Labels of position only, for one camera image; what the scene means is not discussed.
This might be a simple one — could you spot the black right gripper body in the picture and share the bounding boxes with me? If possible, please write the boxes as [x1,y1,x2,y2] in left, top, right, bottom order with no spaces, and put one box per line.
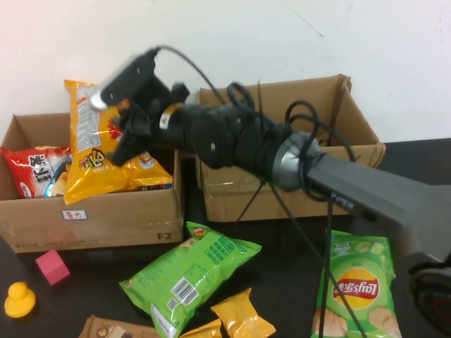
[119,75,191,149]

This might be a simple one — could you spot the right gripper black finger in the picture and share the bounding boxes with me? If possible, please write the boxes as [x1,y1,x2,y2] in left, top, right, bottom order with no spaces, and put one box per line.
[106,132,142,167]
[114,105,137,134]

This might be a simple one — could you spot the dark snack packet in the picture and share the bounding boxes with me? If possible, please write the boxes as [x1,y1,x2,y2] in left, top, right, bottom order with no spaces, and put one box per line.
[137,182,173,193]

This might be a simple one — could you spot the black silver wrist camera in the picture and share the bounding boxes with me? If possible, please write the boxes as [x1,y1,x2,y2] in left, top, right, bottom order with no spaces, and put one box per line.
[89,52,158,111]

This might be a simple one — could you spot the green Lay's chips bag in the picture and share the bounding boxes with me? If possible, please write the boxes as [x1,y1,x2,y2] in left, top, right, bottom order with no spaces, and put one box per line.
[309,229,402,338]

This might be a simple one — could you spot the black camera cable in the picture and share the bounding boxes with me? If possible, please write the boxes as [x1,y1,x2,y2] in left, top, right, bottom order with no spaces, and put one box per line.
[154,44,357,202]

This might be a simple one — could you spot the red shrimp stick snack bag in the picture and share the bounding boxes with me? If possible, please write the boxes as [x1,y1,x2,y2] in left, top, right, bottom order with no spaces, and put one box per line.
[0,145,73,200]

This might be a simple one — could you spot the pink cube block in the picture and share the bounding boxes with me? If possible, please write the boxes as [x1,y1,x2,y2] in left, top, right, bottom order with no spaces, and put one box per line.
[35,249,71,286]

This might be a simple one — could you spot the yellow fries snack bag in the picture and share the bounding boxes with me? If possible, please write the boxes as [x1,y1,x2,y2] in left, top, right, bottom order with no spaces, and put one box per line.
[63,80,174,206]

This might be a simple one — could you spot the tall cardboard box with tape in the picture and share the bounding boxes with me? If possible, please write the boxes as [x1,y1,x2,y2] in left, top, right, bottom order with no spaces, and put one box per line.
[195,73,387,223]

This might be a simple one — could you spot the yellow rubber duck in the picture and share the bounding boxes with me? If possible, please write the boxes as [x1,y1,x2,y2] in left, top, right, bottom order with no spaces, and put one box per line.
[4,281,37,319]

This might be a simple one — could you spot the thin black hanging cable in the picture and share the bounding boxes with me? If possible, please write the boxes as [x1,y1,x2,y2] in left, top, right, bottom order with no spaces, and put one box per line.
[271,186,368,338]

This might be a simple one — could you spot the green chips bag barcode side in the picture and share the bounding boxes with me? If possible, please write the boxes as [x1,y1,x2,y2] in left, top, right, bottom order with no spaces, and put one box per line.
[118,220,263,338]

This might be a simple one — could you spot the brown biscuit packet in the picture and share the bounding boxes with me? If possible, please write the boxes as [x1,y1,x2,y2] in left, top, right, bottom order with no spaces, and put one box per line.
[78,314,159,338]

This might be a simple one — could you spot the blue polka dot chips bag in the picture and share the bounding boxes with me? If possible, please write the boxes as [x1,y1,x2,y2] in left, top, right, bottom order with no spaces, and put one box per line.
[45,168,70,199]

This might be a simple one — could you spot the white label red handwriting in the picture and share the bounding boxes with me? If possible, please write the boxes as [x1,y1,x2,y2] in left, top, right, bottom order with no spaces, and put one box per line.
[61,209,88,222]

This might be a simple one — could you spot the low cardboard box F2 print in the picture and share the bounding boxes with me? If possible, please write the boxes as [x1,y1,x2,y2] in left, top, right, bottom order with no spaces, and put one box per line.
[0,112,185,254]

